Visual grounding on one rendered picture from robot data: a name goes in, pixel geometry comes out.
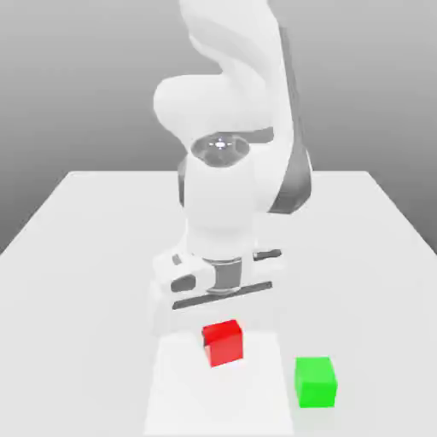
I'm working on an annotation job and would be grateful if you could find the small green cube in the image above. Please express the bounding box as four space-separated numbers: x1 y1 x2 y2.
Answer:
294 356 339 409

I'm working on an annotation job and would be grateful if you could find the small red cube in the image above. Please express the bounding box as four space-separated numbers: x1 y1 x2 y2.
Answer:
201 318 245 369

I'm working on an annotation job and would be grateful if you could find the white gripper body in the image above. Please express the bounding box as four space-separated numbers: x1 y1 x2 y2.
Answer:
149 277 285 336

